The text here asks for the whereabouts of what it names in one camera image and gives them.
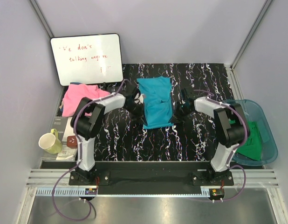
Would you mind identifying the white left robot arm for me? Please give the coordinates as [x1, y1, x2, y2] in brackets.
[71, 83, 147, 185]

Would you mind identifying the black white manual booklet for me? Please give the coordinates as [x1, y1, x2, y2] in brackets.
[42, 117, 77, 161]

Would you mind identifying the teal plastic basin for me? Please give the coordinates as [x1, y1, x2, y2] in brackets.
[224, 99, 278, 166]

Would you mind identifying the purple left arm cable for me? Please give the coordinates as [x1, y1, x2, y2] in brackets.
[51, 78, 133, 222]

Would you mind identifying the white dry erase board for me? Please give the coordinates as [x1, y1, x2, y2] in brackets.
[50, 33, 123, 86]

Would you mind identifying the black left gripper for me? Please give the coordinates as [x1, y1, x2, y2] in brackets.
[124, 102, 147, 126]

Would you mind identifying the brown cube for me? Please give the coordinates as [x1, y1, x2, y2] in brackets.
[66, 135, 77, 149]

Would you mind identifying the teal t shirt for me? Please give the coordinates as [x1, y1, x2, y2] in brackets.
[137, 77, 173, 130]

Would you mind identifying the aluminium frame rail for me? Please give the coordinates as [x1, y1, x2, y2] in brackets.
[26, 168, 279, 188]

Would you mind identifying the yellow green mug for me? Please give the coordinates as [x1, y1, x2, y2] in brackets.
[38, 129, 62, 154]

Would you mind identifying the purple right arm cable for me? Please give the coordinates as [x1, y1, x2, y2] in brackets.
[188, 90, 249, 203]

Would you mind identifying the green t shirt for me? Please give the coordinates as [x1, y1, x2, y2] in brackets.
[237, 121, 262, 161]

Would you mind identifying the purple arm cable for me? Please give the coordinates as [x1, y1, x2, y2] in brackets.
[188, 90, 249, 203]
[51, 78, 133, 222]

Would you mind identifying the pink folded t shirt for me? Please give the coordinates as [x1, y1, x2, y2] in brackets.
[62, 84, 110, 117]

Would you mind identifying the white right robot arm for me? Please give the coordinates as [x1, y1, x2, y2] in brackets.
[169, 88, 250, 185]

